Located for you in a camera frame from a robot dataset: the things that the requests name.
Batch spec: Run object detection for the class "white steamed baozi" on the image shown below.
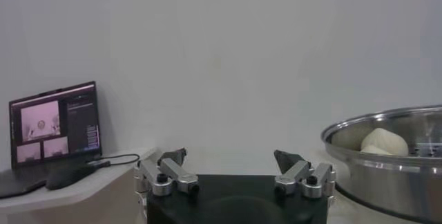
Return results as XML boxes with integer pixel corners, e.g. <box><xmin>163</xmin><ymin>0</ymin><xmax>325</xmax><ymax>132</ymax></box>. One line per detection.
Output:
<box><xmin>360</xmin><ymin>144</ymin><xmax>393</xmax><ymax>156</ymax></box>
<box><xmin>360</xmin><ymin>127</ymin><xmax>410</xmax><ymax>156</ymax></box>

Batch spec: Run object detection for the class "black usb hub with cable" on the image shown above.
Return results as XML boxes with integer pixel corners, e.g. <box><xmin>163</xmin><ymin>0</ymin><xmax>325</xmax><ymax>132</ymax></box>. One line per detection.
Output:
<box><xmin>88</xmin><ymin>153</ymin><xmax>141</xmax><ymax>169</ymax></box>

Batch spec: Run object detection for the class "stainless steel steamer pot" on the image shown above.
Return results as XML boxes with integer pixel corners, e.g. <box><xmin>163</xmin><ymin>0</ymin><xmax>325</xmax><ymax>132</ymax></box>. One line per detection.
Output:
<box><xmin>320</xmin><ymin>104</ymin><xmax>442</xmax><ymax>223</ymax></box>

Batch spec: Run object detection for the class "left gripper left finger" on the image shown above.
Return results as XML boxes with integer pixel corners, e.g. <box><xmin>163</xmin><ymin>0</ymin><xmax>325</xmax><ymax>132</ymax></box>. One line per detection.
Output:
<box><xmin>133</xmin><ymin>147</ymin><xmax>200</xmax><ymax>197</ymax></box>

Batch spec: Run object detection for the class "black computer mouse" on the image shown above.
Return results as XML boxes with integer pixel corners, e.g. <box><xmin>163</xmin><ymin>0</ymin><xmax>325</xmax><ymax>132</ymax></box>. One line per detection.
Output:
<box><xmin>45</xmin><ymin>165</ymin><xmax>97</xmax><ymax>191</ymax></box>

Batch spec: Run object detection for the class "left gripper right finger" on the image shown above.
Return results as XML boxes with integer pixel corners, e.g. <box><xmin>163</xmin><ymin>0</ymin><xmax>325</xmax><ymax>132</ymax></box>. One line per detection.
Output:
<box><xmin>273</xmin><ymin>149</ymin><xmax>337</xmax><ymax>200</ymax></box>

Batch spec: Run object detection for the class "black open laptop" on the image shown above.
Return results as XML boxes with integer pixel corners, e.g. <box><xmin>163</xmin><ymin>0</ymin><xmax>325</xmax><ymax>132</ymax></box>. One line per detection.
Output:
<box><xmin>0</xmin><ymin>80</ymin><xmax>103</xmax><ymax>198</ymax></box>

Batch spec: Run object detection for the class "white side table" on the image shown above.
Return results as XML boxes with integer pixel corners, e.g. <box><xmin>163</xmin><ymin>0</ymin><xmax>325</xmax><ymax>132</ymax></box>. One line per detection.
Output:
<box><xmin>0</xmin><ymin>147</ymin><xmax>162</xmax><ymax>224</ymax></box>

